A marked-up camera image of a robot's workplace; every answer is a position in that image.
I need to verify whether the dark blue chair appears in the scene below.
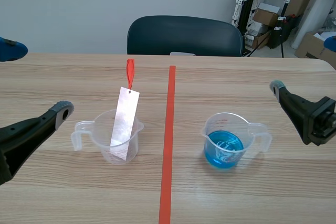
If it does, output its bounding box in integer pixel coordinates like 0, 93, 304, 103
127, 15, 244, 57

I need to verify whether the empty clear plastic beaker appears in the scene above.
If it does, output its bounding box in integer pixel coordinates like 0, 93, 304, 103
70, 109, 145, 165

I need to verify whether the black metal rail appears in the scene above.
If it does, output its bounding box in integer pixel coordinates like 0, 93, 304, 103
237, 0, 263, 37

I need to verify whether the white humanoid robot figure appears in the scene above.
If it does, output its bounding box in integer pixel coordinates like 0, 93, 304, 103
232, 0, 264, 41

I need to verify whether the black stand pole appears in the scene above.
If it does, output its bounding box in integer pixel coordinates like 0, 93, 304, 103
272, 0, 301, 58

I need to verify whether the grey metal plate orange strip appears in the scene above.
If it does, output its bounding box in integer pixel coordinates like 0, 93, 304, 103
109, 59, 140, 162

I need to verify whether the clear beaker with blue liquid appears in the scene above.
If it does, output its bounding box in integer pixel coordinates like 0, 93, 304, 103
201, 112, 272, 170

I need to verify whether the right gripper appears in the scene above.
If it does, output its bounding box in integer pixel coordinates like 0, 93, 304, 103
269, 35, 336, 146

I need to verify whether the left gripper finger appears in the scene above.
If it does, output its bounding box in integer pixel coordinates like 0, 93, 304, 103
0, 100, 75, 186
0, 37, 28, 62

